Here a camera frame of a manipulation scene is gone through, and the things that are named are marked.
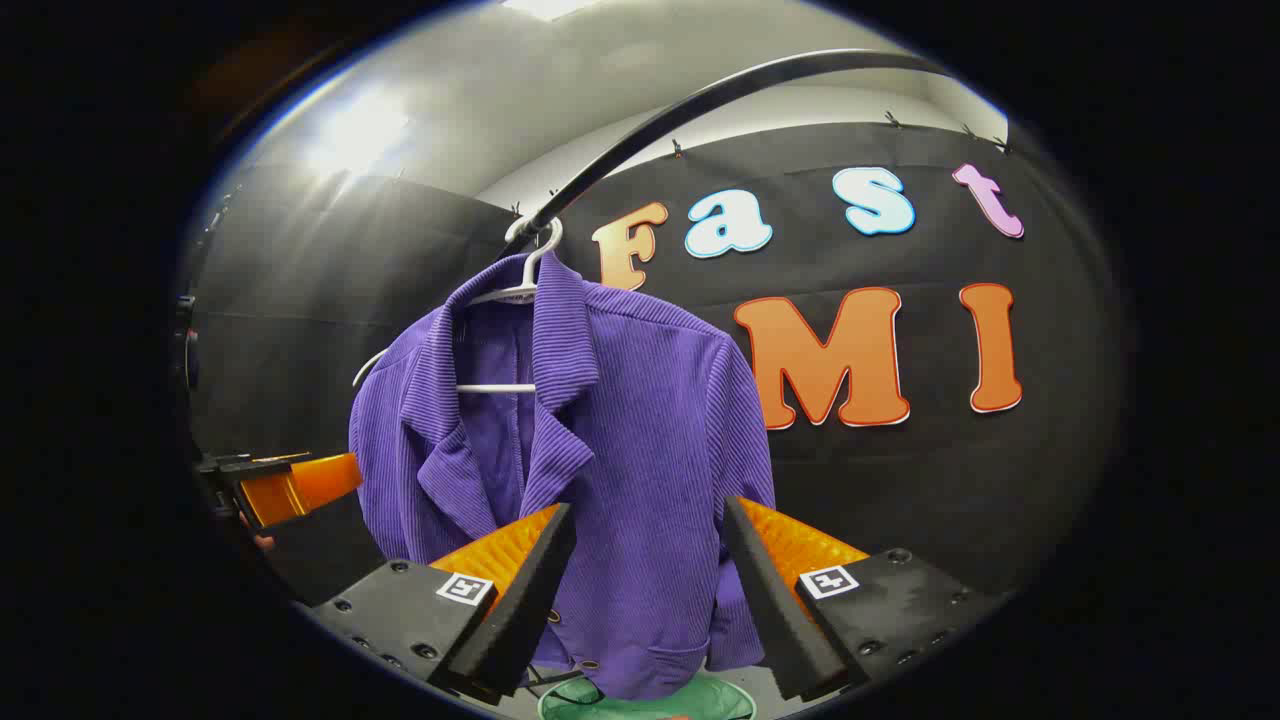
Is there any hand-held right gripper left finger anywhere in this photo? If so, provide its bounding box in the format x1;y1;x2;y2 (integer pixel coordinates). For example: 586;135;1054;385
312;503;578;701

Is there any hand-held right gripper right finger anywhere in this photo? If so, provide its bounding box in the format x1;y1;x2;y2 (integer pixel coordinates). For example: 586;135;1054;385
722;495;1006;703

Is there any green laundry hamper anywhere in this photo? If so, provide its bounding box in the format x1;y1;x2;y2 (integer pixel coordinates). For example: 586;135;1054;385
538;672;756;720

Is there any white clothes hanger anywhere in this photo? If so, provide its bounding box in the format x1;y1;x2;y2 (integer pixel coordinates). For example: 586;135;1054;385
352;215;564;394

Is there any purple corduroy jacket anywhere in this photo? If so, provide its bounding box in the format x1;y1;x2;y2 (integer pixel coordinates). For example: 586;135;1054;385
348;252;778;701

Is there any black clothes rack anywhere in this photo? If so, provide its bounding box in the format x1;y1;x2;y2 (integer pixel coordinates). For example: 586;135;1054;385
505;48;951;251

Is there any black backdrop cloth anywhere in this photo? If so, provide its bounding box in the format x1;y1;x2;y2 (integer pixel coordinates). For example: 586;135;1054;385
480;120;1126;611
183;165;521;601

